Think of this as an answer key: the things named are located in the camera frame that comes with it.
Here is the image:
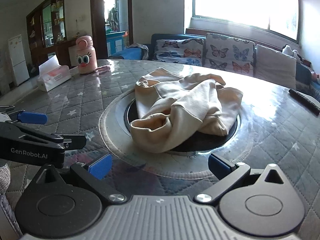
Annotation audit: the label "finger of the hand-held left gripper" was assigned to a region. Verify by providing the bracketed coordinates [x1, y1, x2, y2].
[11, 124, 87, 153]
[0, 105, 48, 125]

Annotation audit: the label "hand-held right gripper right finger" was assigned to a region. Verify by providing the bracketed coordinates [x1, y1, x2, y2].
[194, 153, 293, 204]

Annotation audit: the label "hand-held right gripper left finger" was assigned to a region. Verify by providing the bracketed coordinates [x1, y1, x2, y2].
[27, 153, 127, 204]

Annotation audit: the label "cream sweatshirt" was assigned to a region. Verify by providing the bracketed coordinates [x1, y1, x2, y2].
[130, 67, 243, 153]

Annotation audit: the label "person's left forearm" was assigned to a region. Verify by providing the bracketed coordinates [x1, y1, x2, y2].
[0, 162, 11, 195]

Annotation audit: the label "hanging clothes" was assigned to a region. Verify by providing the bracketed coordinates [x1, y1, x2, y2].
[108, 7, 119, 30]

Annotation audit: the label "round black table insert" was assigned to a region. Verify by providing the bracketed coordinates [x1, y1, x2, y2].
[124, 97, 241, 153]

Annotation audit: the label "grey quilted star tablecloth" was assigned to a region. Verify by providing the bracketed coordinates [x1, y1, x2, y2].
[0, 59, 320, 240]

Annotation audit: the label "white pink tissue pack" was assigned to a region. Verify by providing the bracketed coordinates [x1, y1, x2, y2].
[37, 55, 72, 92]

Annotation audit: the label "white refrigerator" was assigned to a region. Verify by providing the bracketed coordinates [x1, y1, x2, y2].
[7, 34, 30, 87]

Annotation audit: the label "pink cartoon face water bottle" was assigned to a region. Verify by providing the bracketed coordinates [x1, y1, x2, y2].
[75, 35, 98, 75]

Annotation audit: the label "dark wooden display cabinet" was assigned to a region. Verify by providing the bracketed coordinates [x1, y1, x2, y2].
[26, 0, 77, 68]

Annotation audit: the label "black remote control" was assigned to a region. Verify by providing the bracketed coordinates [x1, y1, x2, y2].
[289, 88, 320, 116]

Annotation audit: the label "blue cabinet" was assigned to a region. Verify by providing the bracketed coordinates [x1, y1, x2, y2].
[106, 31, 129, 57]

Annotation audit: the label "grey patterned throw cloth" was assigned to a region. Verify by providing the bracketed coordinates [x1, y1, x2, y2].
[129, 43, 150, 57]

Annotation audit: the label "tall butterfly print cushion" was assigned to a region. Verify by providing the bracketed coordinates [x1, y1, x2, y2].
[204, 32, 256, 77]

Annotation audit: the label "plain beige cushion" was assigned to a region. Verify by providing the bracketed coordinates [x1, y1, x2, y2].
[254, 44, 297, 90]

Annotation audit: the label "wide butterfly print cushion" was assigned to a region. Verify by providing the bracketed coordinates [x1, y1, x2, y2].
[153, 38, 206, 67]

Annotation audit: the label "white plush toy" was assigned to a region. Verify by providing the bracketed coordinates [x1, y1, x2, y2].
[282, 45, 304, 64]

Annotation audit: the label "blue sofa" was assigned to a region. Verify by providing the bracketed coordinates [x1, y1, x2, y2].
[110, 33, 320, 98]

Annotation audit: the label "window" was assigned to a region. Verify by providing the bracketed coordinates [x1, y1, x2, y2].
[192, 0, 300, 42]

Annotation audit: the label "pink fluffy strap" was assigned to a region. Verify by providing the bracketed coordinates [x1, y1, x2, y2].
[96, 64, 112, 74]

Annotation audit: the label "dark wooden door frame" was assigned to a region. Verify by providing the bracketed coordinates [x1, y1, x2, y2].
[90, 0, 133, 60]

